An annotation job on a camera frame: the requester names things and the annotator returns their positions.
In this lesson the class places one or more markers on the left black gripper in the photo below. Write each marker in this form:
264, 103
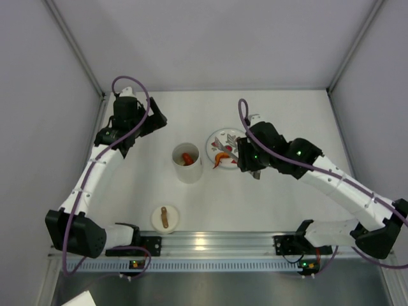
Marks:
154, 115

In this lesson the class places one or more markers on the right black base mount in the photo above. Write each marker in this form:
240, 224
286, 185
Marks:
293, 245

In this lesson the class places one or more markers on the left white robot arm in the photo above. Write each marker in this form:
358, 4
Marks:
70, 227

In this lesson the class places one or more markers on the white paper sheet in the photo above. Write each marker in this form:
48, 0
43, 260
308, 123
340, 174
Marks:
83, 299

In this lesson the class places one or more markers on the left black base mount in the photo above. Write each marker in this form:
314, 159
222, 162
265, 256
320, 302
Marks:
150, 243

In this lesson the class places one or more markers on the aluminium mounting rail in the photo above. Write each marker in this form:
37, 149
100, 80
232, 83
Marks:
217, 245

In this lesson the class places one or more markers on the slotted grey cable duct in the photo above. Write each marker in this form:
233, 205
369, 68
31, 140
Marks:
189, 265

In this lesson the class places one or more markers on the white cylindrical lunch container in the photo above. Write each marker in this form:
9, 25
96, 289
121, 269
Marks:
187, 174

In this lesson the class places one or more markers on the white lid with wooden handle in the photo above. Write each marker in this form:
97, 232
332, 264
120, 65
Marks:
165, 219

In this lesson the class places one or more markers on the white plate with blue rim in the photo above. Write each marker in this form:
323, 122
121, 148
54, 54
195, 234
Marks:
227, 136

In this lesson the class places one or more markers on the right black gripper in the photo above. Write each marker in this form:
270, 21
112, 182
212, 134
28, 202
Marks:
244, 156

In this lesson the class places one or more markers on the metal serving tongs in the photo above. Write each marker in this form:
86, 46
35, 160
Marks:
255, 174

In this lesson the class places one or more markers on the beige round bun toy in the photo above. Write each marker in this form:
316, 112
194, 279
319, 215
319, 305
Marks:
180, 162

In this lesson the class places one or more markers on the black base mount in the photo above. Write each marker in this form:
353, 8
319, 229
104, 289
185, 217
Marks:
293, 245
150, 243

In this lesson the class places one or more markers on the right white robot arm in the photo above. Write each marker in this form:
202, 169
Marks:
376, 221

